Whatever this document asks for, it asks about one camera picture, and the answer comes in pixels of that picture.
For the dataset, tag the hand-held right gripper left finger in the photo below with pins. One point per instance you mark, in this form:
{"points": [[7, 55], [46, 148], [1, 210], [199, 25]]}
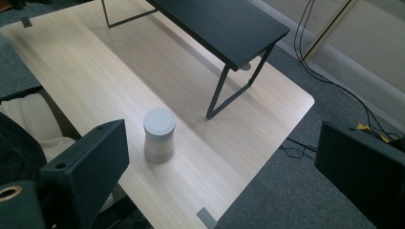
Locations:
{"points": [[86, 168]]}

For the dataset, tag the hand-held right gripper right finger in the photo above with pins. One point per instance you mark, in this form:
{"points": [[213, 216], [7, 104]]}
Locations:
{"points": [[363, 171]]}

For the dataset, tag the grey lidded jar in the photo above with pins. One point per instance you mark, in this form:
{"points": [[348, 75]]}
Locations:
{"points": [[159, 140]]}

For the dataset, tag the cream cloth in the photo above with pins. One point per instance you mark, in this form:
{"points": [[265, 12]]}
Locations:
{"points": [[35, 124]]}

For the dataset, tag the grey tape strip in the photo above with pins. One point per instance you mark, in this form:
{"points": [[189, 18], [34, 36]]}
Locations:
{"points": [[26, 22], [207, 217]]}

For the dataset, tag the black desk shelf riser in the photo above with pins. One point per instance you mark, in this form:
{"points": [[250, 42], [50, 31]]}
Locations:
{"points": [[229, 35]]}

